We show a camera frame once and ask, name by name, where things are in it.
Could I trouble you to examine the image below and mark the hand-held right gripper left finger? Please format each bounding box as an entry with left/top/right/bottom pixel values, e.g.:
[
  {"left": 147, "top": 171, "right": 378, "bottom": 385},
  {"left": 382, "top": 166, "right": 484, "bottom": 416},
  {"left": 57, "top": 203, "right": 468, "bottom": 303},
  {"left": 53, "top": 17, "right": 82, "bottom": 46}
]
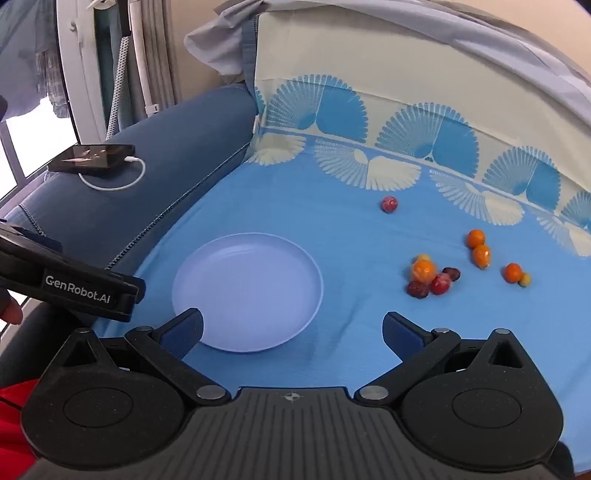
[{"left": 44, "top": 308, "right": 232, "bottom": 408}]

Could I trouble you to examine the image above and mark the polka-dot covered pole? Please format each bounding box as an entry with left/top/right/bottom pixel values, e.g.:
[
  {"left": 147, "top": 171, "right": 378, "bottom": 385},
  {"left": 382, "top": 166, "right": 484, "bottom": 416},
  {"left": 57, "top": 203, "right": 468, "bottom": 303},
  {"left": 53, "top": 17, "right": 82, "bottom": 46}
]
[{"left": 105, "top": 36, "right": 131, "bottom": 140}]

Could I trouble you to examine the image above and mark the red garment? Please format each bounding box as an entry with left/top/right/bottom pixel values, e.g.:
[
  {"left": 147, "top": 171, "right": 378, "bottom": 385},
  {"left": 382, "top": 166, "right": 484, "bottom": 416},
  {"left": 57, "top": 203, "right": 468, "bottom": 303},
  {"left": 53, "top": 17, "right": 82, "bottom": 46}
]
[{"left": 0, "top": 378, "right": 40, "bottom": 480}]

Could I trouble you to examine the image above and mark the black smartphone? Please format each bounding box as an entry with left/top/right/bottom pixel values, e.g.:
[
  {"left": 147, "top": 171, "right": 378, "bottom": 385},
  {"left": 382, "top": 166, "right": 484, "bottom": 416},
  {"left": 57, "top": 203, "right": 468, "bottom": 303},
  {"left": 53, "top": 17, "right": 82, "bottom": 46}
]
[{"left": 47, "top": 144, "right": 137, "bottom": 174}]

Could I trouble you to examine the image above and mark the grey curtain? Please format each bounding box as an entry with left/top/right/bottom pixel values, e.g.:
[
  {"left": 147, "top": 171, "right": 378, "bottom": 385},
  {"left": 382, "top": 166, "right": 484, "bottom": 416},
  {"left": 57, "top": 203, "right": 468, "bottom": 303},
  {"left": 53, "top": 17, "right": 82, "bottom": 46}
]
[{"left": 139, "top": 0, "right": 178, "bottom": 112}]

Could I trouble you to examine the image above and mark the white pipe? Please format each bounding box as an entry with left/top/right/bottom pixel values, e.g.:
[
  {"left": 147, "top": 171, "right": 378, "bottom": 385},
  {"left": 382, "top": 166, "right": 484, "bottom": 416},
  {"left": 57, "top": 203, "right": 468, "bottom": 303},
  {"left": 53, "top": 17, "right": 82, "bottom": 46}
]
[{"left": 128, "top": 0, "right": 160, "bottom": 121}]

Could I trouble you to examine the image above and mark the blue fan-print bedsheet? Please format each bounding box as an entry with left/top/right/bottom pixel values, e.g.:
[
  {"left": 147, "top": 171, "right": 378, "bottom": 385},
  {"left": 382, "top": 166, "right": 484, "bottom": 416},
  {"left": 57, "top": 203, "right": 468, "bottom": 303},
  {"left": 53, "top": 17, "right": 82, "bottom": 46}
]
[{"left": 92, "top": 9, "right": 591, "bottom": 462}]

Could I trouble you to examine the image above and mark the person's left hand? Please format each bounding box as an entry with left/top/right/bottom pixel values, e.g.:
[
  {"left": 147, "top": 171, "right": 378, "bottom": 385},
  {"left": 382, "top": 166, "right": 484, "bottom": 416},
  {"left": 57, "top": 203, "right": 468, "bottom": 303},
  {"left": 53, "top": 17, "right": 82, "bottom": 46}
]
[{"left": 0, "top": 288, "right": 24, "bottom": 326}]

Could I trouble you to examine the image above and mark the dark blue cushion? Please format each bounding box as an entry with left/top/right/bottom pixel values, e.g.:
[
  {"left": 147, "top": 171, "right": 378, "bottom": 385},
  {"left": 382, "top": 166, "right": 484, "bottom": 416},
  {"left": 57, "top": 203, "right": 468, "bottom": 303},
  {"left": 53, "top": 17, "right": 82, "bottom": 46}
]
[{"left": 239, "top": 14, "right": 259, "bottom": 134}]

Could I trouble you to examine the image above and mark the light blue round plate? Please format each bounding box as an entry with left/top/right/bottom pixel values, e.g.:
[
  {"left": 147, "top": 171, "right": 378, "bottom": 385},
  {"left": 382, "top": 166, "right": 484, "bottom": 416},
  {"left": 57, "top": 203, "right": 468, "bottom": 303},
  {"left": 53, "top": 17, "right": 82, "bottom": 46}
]
[{"left": 172, "top": 232, "right": 325, "bottom": 354}]

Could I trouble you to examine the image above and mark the white window frame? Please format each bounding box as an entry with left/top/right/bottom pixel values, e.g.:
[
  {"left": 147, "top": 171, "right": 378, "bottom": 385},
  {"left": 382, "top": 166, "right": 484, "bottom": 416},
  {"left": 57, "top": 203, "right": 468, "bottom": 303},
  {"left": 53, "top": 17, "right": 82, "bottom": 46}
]
[{"left": 54, "top": 0, "right": 114, "bottom": 145}]

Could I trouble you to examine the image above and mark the blue sofa cushion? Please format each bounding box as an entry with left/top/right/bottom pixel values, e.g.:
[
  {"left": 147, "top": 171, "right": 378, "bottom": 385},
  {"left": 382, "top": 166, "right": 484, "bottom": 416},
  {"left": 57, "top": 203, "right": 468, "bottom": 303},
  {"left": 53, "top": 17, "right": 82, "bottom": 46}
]
[{"left": 0, "top": 85, "right": 259, "bottom": 326}]

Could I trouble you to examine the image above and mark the white charging cable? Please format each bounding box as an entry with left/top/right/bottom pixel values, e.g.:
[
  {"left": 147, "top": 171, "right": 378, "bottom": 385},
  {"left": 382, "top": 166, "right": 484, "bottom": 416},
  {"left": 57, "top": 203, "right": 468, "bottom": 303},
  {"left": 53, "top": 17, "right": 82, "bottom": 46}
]
[{"left": 78, "top": 156, "right": 147, "bottom": 192}]

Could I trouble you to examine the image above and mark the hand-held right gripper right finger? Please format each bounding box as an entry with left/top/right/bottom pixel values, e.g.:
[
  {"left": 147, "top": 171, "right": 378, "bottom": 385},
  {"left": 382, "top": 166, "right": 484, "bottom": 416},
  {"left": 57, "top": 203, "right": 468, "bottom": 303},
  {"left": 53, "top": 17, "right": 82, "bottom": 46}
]
[{"left": 355, "top": 311, "right": 543, "bottom": 408}]

